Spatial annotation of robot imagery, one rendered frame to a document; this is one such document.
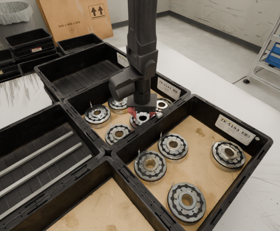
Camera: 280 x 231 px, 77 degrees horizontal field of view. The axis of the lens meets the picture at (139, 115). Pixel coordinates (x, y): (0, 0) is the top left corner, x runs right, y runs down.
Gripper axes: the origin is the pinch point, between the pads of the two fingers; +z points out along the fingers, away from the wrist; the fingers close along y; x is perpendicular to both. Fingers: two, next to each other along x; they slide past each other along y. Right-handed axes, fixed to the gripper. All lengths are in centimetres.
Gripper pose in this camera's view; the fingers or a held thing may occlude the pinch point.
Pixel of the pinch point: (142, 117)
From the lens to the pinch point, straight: 66.5
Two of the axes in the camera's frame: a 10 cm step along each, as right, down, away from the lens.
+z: 0.4, 6.7, 7.5
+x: 0.8, -7.5, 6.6
